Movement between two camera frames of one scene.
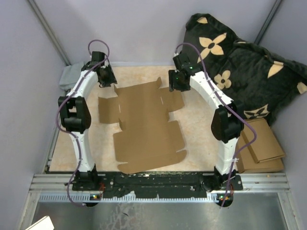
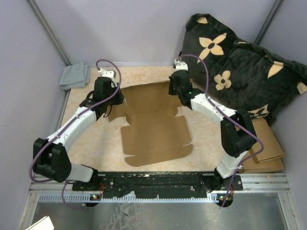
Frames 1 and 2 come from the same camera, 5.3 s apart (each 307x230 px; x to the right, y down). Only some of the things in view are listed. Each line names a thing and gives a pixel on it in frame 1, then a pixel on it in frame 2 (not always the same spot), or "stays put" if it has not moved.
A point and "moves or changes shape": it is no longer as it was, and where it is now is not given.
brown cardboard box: x=148 y=139 moves or changes shape
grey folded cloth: x=70 y=75 stays put
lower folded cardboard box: x=246 y=163 stays put
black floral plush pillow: x=259 y=82 stays put
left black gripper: x=112 y=79 -> x=119 y=100
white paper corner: x=44 y=224 stays put
